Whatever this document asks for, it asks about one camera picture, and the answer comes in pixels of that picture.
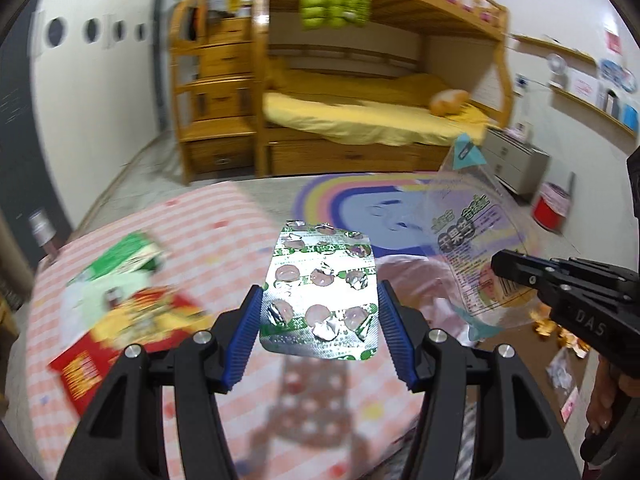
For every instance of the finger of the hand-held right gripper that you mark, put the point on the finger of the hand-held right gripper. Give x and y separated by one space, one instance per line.
565 294
520 267

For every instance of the orange white plush toy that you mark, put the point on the orange white plush toy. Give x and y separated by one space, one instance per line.
450 101

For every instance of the small white fan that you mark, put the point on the small white fan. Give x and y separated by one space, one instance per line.
556 67

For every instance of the grey nightstand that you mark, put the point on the grey nightstand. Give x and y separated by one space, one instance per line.
520 160

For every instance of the gold foil wrapper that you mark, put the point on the gold foil wrapper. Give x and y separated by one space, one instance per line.
545 324
574 344

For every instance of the pink wrapper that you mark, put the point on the pink wrapper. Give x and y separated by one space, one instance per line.
570 404

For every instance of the red bin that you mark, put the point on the red bin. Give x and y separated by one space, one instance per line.
547 215

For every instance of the person's right hand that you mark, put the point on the person's right hand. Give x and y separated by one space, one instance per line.
602 395

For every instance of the yellow bed sheet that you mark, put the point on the yellow bed sheet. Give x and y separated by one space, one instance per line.
350 115

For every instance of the rainbow oval rug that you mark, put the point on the rainbow oval rug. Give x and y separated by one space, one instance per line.
340 200

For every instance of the wooden wall shelf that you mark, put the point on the wooden wall shelf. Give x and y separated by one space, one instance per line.
595 110
555 46

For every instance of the pink checkered tablecloth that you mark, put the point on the pink checkered tablecloth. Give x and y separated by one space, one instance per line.
200 240

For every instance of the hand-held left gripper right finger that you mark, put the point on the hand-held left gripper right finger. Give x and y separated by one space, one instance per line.
395 335

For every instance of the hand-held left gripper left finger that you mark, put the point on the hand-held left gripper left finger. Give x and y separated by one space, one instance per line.
245 340

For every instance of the red yellow flat box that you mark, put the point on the red yellow flat box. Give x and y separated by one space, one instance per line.
85 375

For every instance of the wooden stair drawers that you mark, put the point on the wooden stair drawers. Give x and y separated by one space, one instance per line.
220 100

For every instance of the houndstooth pants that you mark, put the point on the houndstooth pants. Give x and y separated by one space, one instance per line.
470 440

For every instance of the clear plastic food bag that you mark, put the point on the clear plastic food bag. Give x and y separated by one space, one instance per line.
465 240

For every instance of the blue oval wall picture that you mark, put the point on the blue oval wall picture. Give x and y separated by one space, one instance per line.
616 74

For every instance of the silver pill blister pack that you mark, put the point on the silver pill blister pack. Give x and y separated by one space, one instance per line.
320 280

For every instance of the red white wall card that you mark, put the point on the red white wall card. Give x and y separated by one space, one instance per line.
613 41

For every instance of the wooden bunk bed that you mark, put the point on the wooden bunk bed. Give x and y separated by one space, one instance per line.
450 15

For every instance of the white wardrobe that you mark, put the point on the white wardrobe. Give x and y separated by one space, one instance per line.
100 90

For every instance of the clear plastic wrapper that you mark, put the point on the clear plastic wrapper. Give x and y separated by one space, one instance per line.
562 370

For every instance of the green white paper box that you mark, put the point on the green white paper box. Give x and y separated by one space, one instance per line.
125 260

